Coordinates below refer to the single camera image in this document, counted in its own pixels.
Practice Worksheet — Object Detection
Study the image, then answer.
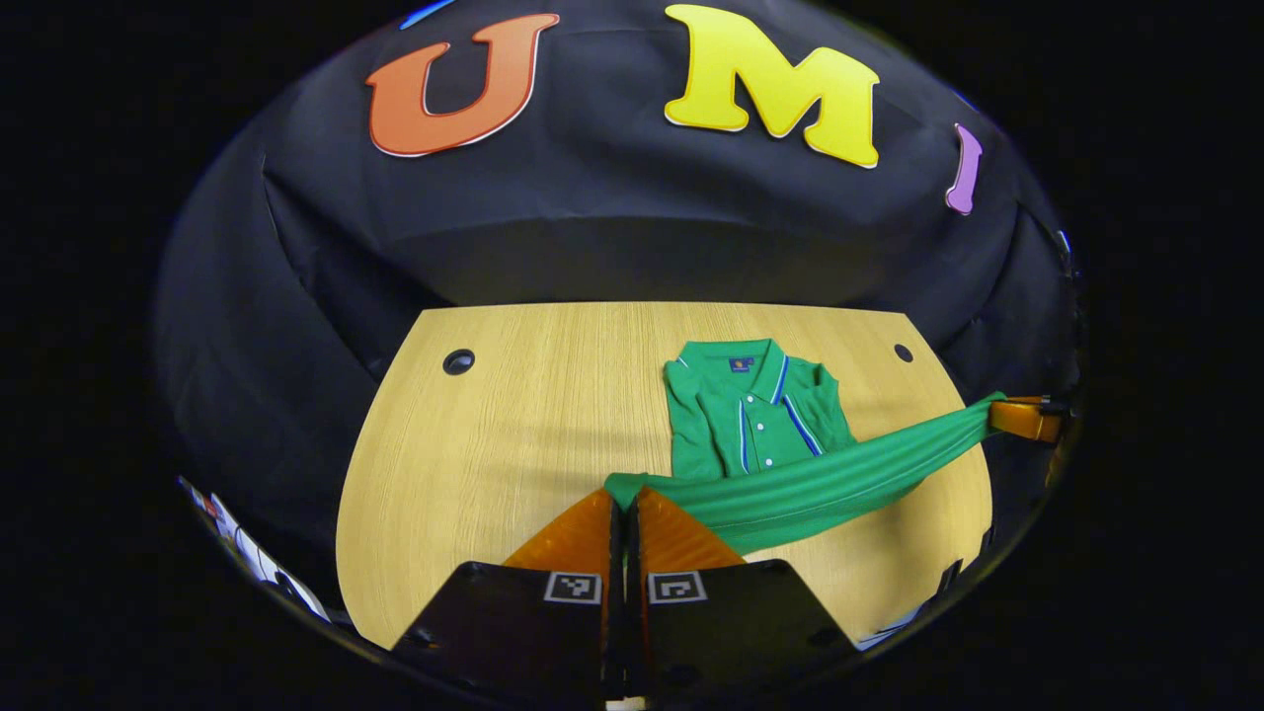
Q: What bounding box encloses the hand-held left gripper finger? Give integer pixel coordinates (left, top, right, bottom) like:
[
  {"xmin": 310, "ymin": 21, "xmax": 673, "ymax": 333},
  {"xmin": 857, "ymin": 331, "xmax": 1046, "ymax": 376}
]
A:
[
  {"xmin": 627, "ymin": 485, "xmax": 860, "ymax": 700},
  {"xmin": 392, "ymin": 488, "xmax": 626, "ymax": 704}
]

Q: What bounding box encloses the green polo T-shirt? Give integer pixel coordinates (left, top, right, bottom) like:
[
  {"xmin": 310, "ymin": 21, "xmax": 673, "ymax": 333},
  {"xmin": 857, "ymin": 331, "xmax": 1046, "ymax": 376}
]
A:
[{"xmin": 604, "ymin": 339, "xmax": 1007, "ymax": 557}]

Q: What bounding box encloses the white plastic device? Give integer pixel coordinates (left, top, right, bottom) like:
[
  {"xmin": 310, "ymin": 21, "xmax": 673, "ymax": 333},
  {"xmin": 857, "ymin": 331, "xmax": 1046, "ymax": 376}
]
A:
[{"xmin": 178, "ymin": 476, "xmax": 333, "ymax": 623}]

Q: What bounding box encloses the black backdrop cloth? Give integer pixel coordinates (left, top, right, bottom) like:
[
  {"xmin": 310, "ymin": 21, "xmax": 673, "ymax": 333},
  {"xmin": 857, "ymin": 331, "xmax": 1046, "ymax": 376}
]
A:
[{"xmin": 153, "ymin": 0, "xmax": 1087, "ymax": 633}]

